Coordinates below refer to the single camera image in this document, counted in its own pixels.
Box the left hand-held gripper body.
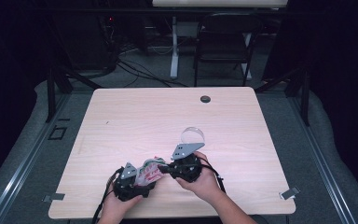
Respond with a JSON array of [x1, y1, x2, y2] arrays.
[[114, 161, 151, 203]]

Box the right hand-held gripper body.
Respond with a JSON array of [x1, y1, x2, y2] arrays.
[[169, 142, 207, 184]]

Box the pink plastic bag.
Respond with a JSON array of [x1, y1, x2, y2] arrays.
[[134, 157, 167, 188]]

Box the clear plastic cup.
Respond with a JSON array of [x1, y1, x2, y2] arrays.
[[180, 126, 206, 149]]

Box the person's left hand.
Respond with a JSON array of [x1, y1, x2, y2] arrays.
[[101, 186, 145, 219]]

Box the person's right hand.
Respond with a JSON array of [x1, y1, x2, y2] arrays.
[[175, 151, 224, 203]]

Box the grey tape piece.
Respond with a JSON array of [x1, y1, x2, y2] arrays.
[[42, 192, 66, 203], [279, 186, 301, 201]]

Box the white desk leg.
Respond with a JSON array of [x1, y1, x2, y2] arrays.
[[169, 16, 181, 80]]

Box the black metal stand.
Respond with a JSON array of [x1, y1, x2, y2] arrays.
[[255, 66, 311, 127], [45, 66, 103, 123]]

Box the black folding chair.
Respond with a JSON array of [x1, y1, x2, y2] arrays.
[[193, 12, 264, 88]]

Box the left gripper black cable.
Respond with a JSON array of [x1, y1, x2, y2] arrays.
[[91, 167, 124, 224]]

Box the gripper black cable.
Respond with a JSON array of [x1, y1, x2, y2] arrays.
[[198, 156, 227, 194], [91, 167, 124, 224]]

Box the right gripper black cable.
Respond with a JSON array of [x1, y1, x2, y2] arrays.
[[198, 156, 227, 194]]

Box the black floor cables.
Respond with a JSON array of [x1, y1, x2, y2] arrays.
[[117, 58, 188, 89]]

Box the metal floor rail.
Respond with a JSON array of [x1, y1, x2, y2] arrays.
[[0, 92, 73, 224], [287, 96, 357, 224]]

